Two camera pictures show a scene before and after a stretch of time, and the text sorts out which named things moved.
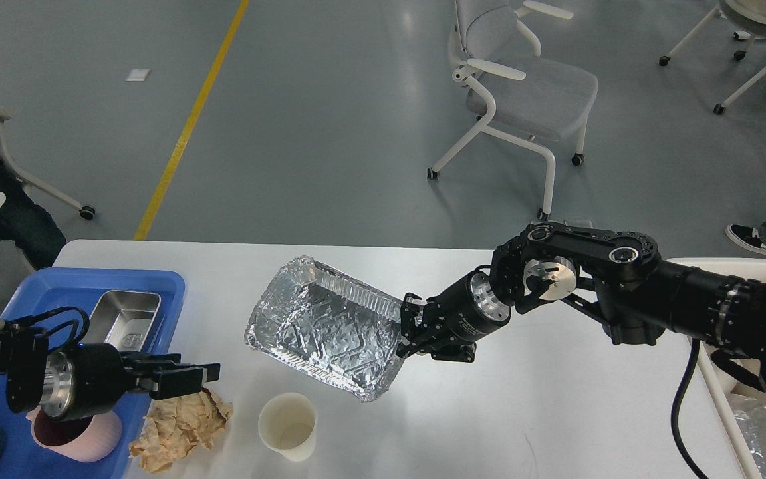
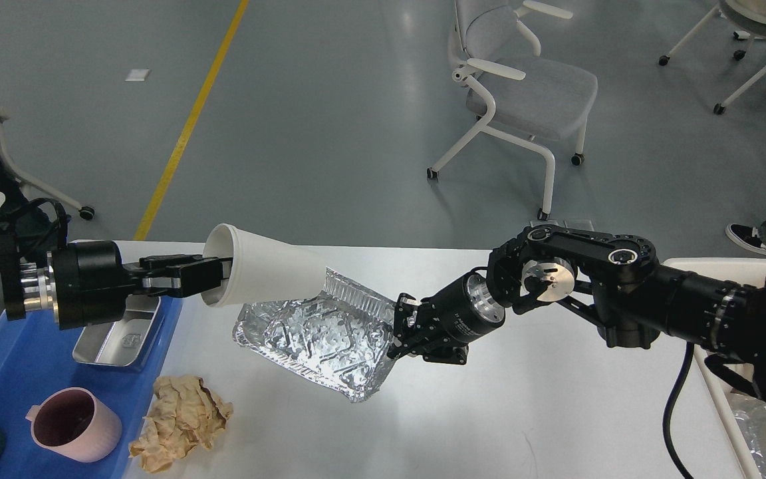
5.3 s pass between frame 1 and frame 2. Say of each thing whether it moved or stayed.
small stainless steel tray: stayed
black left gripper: moved
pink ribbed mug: stayed
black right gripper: stayed
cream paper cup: moved
